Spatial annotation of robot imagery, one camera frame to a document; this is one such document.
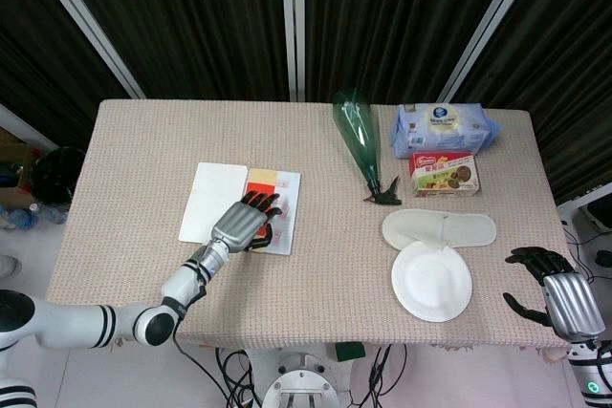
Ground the brown cardboard box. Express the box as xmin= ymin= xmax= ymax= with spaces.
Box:
xmin=0 ymin=125 xmax=42 ymax=208

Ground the green block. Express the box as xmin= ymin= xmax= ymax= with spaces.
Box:
xmin=334 ymin=341 xmax=367 ymax=362

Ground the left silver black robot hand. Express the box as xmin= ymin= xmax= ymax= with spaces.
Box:
xmin=209 ymin=190 xmax=283 ymax=254

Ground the notebook with yellow cover band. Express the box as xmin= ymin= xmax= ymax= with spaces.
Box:
xmin=178 ymin=161 xmax=303 ymax=256

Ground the white disposable slipper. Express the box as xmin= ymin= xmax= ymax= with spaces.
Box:
xmin=381 ymin=208 xmax=497 ymax=251

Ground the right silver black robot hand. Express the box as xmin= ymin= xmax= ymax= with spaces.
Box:
xmin=502 ymin=246 xmax=606 ymax=342

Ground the white paper plate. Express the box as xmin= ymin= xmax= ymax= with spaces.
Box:
xmin=390 ymin=240 xmax=474 ymax=324

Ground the beige woven tablecloth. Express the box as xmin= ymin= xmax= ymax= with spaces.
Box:
xmin=45 ymin=99 xmax=582 ymax=361

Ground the green bottle black spray trigger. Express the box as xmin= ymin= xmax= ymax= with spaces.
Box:
xmin=333 ymin=88 xmax=404 ymax=205

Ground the white equipment stand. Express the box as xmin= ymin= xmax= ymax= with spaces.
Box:
xmin=557 ymin=183 xmax=612 ymax=247

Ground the red and tan bookmark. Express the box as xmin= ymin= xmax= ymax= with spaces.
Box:
xmin=243 ymin=167 xmax=278 ymax=254

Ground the red green biscuit box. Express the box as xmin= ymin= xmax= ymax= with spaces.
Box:
xmin=407 ymin=151 xmax=482 ymax=199

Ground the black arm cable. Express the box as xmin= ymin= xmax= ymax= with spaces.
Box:
xmin=171 ymin=302 xmax=240 ymax=408

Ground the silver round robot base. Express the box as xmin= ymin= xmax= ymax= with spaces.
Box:
xmin=248 ymin=345 xmax=364 ymax=408

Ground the clear water bottle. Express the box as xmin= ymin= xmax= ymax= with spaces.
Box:
xmin=28 ymin=202 xmax=68 ymax=225

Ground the white metal frame post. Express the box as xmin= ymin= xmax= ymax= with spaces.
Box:
xmin=279 ymin=0 xmax=307 ymax=102
xmin=437 ymin=0 xmax=549 ymax=103
xmin=21 ymin=0 xmax=147 ymax=99

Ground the blue water bottle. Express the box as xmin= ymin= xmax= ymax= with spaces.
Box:
xmin=0 ymin=206 xmax=37 ymax=230

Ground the white frame rail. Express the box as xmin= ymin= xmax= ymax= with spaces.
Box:
xmin=0 ymin=102 xmax=62 ymax=150

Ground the blue tissue pack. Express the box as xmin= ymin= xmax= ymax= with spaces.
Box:
xmin=390 ymin=102 xmax=503 ymax=160

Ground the black cable bundle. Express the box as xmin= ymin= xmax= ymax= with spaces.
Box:
xmin=214 ymin=348 xmax=262 ymax=408
xmin=348 ymin=345 xmax=407 ymax=408

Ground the black curtain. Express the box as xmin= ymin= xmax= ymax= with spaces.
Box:
xmin=0 ymin=0 xmax=612 ymax=204

